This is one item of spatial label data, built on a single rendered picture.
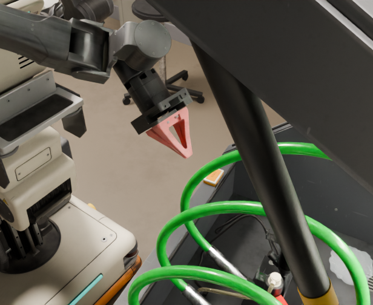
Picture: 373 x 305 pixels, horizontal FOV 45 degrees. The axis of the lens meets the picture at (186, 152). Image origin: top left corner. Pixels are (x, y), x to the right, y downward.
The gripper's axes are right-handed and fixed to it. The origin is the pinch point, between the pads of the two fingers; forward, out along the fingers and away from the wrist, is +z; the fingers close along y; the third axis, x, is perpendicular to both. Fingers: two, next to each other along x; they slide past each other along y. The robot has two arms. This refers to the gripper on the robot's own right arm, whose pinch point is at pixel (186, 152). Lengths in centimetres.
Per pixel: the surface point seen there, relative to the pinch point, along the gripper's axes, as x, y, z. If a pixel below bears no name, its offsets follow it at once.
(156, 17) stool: 122, -134, -54
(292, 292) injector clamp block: 4.0, -0.8, 31.8
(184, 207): -8.1, 4.0, 6.0
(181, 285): -14.8, 2.5, 15.1
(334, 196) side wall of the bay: 34.6, -8.8, 29.7
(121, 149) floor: 79, -172, -2
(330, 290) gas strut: -26, 43, 6
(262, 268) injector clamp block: 4.5, -5.7, 26.9
